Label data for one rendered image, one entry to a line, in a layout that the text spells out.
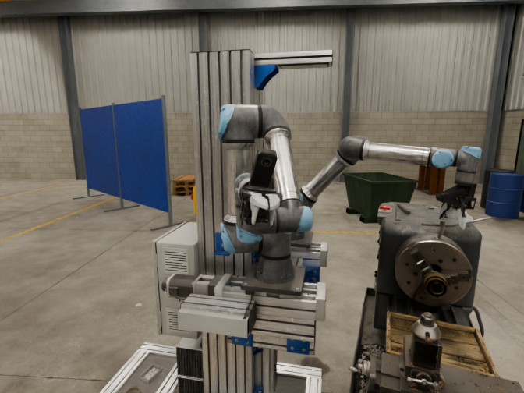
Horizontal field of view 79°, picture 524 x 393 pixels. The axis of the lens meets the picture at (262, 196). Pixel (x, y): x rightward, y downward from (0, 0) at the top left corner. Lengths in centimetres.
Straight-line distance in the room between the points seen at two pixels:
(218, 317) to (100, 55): 1266
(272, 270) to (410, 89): 1139
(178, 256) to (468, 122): 1217
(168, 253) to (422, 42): 1184
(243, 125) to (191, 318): 71
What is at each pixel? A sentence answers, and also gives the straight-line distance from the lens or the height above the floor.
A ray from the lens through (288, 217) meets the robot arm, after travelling 90.
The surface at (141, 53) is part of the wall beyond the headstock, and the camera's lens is 1282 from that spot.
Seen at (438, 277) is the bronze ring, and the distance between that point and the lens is 156.
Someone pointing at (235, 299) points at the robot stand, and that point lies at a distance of 129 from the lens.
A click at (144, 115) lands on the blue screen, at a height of 204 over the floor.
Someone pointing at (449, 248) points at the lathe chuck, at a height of 121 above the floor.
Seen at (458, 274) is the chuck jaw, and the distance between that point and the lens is 165.
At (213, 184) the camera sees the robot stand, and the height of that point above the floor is 149.
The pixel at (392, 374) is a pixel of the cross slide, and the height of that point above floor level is 97.
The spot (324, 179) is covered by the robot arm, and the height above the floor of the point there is 147.
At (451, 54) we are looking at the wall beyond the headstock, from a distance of 1298.
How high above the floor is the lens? 171
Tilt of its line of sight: 11 degrees down
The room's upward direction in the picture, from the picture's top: straight up
